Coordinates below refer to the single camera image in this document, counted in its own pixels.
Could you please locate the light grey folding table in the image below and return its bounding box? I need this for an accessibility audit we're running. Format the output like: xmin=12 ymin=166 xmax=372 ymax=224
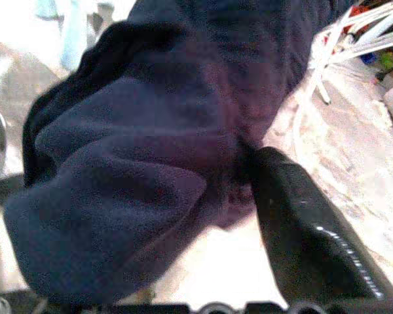
xmin=310 ymin=0 xmax=393 ymax=105

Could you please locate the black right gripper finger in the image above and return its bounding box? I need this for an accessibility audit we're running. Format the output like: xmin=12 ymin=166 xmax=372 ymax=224
xmin=248 ymin=147 xmax=393 ymax=305

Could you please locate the navy garment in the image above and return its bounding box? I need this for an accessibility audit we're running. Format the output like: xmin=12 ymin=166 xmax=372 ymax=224
xmin=3 ymin=0 xmax=351 ymax=305

